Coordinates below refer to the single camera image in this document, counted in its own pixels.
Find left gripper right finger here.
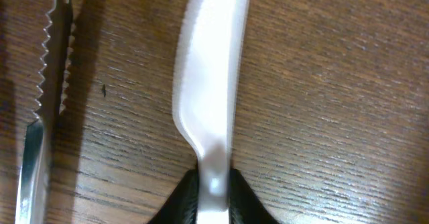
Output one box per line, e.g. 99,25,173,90
230,168,279,224

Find metal serrated tongs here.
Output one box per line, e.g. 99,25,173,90
15,0,73,224

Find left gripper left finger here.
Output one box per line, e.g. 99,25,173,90
147,169,198,224

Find pink plastic knife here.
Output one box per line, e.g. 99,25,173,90
172,0,249,223

